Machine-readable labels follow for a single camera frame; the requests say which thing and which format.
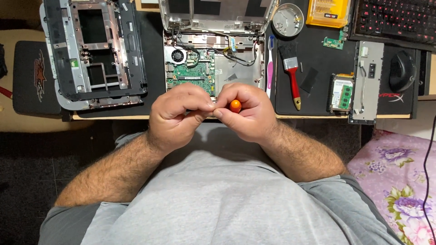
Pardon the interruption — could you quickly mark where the black desk mat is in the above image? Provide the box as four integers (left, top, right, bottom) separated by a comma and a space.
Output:
65, 0, 362, 120

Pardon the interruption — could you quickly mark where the yellow screwdriver bit case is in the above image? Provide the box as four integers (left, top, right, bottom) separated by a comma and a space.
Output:
306, 0, 351, 29

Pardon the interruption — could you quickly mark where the laptop cooling fan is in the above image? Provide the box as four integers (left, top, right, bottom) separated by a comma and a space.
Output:
165, 46, 187, 65

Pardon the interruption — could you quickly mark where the pink white toothbrush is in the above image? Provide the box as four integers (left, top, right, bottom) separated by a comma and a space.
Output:
266, 35, 276, 98

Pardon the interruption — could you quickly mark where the round metal screw dish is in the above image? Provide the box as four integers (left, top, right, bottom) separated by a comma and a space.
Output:
272, 3, 304, 37

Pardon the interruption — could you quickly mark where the person's left hand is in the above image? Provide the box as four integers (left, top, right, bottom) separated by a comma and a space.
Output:
147, 82, 215, 154

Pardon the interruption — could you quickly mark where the grey laptop panel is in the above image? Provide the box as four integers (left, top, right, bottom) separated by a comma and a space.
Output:
348, 41, 385, 125

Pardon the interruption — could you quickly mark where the laptop palmrest cover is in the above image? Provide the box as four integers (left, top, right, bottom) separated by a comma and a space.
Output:
40, 0, 148, 111

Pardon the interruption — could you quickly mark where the black tape piece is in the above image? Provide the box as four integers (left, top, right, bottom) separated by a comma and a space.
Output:
300, 67, 319, 94

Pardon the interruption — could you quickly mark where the black computer mouse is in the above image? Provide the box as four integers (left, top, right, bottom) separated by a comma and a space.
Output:
389, 50, 417, 93

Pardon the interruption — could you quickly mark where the black printed mouse pad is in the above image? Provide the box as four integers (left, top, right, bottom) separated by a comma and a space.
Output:
12, 41, 63, 115

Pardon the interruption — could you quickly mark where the black cable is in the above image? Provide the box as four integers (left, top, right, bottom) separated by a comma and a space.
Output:
423, 115, 436, 239

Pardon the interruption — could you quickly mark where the opened laptop base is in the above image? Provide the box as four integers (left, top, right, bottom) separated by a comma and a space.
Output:
163, 30, 266, 101

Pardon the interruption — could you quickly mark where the person's right hand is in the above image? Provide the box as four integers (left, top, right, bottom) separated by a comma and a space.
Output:
213, 82, 278, 145

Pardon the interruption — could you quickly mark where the green laptop motherboard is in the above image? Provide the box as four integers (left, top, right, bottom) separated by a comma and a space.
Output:
166, 49, 216, 97

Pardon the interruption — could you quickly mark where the pink floral bedsheet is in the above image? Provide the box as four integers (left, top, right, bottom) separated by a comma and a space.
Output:
347, 129, 436, 245

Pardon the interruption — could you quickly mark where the green memory module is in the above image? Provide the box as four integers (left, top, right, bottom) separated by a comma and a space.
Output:
341, 85, 353, 110

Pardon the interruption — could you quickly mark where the laptop screen lid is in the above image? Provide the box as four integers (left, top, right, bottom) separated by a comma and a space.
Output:
158, 0, 278, 35

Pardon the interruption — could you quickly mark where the red handled paint brush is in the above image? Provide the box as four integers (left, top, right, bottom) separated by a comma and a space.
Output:
278, 43, 302, 111

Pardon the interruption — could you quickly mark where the black backlit keyboard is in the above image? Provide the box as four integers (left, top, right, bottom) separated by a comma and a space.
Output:
349, 0, 436, 51

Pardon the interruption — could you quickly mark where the grey t-shirt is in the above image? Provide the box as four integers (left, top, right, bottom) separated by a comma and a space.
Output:
38, 122, 404, 245

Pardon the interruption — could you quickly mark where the small green circuit board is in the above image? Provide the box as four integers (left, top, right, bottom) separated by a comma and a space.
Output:
323, 27, 349, 50

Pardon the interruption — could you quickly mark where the hard drive with caddy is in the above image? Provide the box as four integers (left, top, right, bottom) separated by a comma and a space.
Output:
326, 72, 355, 114

